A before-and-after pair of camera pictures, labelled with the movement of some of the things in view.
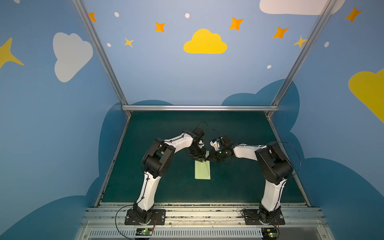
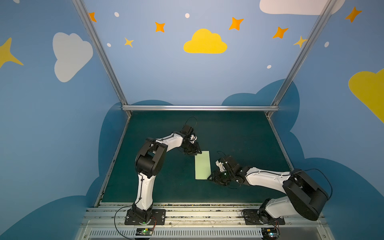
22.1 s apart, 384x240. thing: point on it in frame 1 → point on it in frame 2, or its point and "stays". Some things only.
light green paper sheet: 202,169 stays
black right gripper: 218,153 → 220,175
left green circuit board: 144,231 stays
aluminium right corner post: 321,19 stays
